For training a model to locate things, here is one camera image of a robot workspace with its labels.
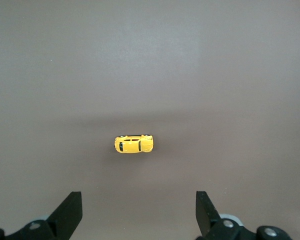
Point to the yellow beetle toy car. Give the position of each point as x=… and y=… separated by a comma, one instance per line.
x=132, y=146

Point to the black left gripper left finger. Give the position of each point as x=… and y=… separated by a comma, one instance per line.
x=65, y=217

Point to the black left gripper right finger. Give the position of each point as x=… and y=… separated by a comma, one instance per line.
x=210, y=225

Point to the brown table cover sheet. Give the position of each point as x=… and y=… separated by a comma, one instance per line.
x=150, y=75

